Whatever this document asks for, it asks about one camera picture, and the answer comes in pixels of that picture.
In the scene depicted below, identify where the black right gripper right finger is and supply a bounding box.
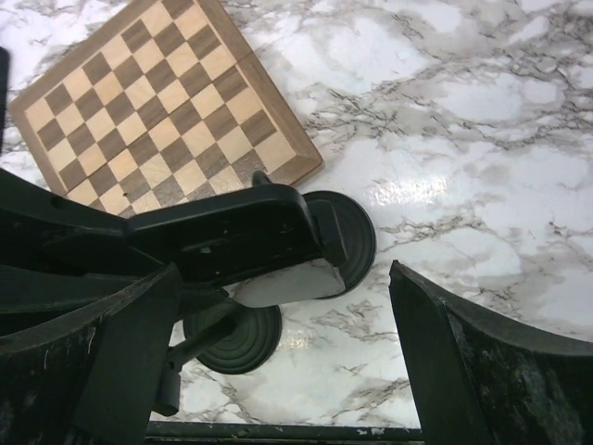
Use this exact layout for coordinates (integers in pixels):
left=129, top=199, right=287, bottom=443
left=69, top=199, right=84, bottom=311
left=389, top=261, right=592, bottom=444

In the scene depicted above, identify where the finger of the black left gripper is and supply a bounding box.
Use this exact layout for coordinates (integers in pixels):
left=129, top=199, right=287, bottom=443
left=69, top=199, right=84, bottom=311
left=1, top=171, right=170, bottom=324

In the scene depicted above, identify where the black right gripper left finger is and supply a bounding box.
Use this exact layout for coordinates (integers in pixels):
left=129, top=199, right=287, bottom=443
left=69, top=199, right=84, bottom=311
left=1, top=265, right=181, bottom=444

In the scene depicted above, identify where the wooden chessboard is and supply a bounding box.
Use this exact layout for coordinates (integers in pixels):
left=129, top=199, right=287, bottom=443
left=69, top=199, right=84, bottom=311
left=9, top=1, right=323, bottom=217

